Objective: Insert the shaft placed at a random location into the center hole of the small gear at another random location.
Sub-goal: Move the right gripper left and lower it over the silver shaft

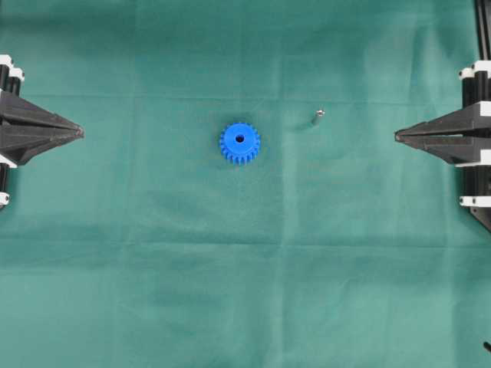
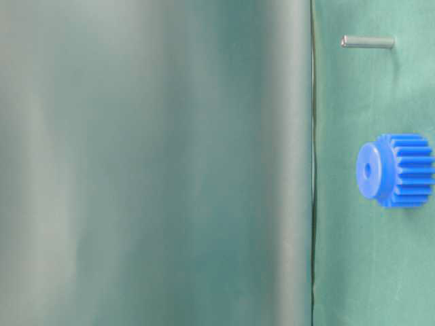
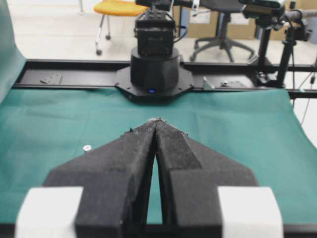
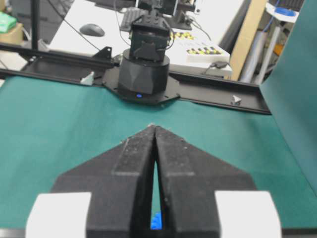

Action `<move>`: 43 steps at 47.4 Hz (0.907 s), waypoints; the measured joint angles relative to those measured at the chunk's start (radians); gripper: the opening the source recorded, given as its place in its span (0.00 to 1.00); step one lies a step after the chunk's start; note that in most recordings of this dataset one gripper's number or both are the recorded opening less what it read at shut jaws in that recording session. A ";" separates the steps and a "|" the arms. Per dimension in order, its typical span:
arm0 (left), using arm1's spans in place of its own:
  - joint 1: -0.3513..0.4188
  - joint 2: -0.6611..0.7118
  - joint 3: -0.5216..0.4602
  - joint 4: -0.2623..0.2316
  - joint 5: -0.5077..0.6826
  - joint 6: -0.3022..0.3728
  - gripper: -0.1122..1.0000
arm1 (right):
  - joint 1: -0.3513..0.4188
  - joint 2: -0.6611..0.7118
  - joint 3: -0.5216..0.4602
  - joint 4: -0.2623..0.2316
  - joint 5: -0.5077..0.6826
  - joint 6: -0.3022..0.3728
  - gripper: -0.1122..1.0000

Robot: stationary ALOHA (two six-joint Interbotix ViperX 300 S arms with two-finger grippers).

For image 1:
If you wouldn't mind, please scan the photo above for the green table cloth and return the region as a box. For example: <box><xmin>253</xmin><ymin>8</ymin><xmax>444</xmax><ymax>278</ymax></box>
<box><xmin>1</xmin><ymin>1</ymin><xmax>490</xmax><ymax>367</ymax></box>

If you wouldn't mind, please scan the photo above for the blue plastic gear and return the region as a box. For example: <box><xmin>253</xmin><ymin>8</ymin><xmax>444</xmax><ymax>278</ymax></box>
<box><xmin>219</xmin><ymin>123</ymin><xmax>261</xmax><ymax>166</ymax></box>

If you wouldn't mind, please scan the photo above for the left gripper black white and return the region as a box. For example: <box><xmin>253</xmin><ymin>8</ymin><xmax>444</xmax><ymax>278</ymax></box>
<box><xmin>0</xmin><ymin>54</ymin><xmax>84</xmax><ymax>211</ymax></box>

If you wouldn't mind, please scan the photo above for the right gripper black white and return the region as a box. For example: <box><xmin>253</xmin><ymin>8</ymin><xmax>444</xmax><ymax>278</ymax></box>
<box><xmin>394</xmin><ymin>61</ymin><xmax>490</xmax><ymax>229</ymax></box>

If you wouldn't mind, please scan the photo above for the small metal shaft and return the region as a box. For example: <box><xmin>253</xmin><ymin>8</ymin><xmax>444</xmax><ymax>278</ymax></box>
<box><xmin>311</xmin><ymin>110</ymin><xmax>325</xmax><ymax>126</ymax></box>

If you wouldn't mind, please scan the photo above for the black aluminium frame rail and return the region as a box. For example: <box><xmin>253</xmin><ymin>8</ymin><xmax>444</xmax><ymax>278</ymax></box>
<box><xmin>474</xmin><ymin>0</ymin><xmax>491</xmax><ymax>61</ymax></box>

